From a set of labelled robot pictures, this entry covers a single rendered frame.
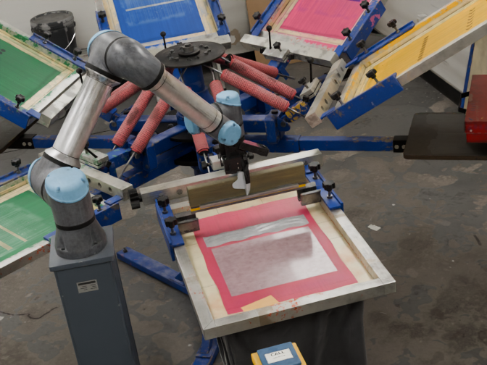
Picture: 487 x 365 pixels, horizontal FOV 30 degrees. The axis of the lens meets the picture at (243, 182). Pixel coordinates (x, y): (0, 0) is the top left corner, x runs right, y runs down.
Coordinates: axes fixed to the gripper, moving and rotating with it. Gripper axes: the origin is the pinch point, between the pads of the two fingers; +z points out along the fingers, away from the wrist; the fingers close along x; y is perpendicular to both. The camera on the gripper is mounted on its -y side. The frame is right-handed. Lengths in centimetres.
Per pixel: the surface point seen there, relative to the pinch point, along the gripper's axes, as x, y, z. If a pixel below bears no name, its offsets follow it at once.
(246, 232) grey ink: 6.8, 3.5, 12.9
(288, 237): 14.7, -8.9, 13.7
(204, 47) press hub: -89, -7, -22
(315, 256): 29.7, -13.4, 13.7
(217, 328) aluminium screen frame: 58, 25, 11
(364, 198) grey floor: -162, -97, 109
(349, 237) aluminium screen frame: 29.0, -25.5, 10.3
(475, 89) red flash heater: -36, -102, -1
